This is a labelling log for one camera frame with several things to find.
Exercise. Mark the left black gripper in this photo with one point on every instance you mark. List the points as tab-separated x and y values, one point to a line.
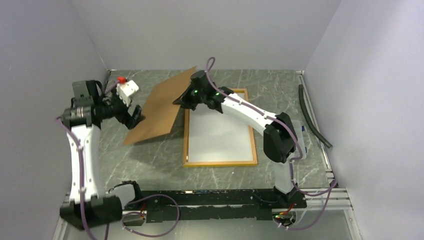
125	118

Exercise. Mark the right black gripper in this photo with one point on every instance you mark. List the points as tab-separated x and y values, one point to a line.
184	99

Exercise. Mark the brown cardboard backing board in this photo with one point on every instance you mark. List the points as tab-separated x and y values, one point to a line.
159	111

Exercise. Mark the building and sky photo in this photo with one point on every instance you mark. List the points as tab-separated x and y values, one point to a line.
218	139

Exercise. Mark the yellow wooden picture frame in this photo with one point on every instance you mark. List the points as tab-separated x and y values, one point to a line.
218	163

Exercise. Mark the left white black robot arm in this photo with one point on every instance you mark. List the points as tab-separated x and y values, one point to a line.
89	204

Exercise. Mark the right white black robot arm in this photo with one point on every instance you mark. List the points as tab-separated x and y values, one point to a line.
280	141

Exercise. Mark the clear plastic compartment box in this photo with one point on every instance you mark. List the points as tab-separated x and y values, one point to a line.
299	129

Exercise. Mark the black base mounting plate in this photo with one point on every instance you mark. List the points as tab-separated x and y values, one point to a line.
174	212

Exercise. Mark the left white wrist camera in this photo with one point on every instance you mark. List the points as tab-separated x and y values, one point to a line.
126	89

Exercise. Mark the aluminium extrusion rail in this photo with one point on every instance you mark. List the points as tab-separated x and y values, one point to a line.
331	198

